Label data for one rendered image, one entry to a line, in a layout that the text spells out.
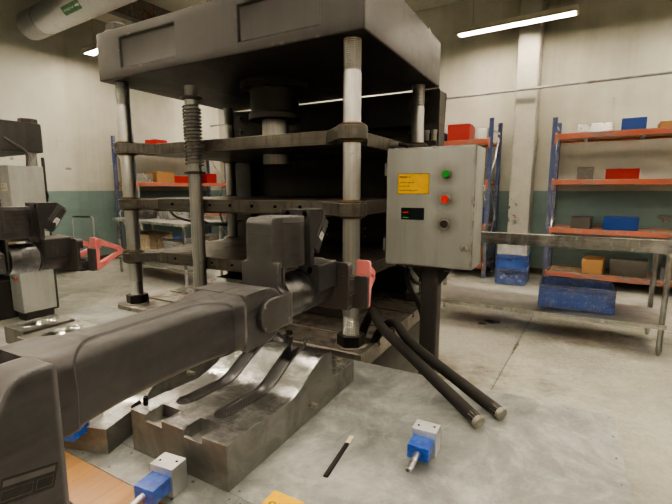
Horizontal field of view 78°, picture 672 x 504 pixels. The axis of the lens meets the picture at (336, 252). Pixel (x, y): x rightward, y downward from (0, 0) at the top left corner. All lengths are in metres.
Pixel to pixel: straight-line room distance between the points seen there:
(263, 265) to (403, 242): 1.02
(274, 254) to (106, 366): 0.21
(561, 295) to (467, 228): 2.96
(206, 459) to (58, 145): 7.99
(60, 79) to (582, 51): 8.16
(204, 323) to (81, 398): 0.11
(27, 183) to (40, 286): 1.04
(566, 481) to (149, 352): 0.80
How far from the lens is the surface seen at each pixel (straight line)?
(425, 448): 0.90
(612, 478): 1.02
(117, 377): 0.34
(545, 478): 0.97
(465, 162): 1.39
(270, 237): 0.46
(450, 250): 1.41
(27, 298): 5.23
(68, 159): 8.68
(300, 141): 1.61
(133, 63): 2.11
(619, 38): 7.40
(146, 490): 0.85
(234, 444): 0.84
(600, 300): 4.31
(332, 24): 1.47
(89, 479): 1.00
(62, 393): 0.31
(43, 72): 8.76
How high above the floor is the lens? 1.33
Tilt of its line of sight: 9 degrees down
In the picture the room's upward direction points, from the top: straight up
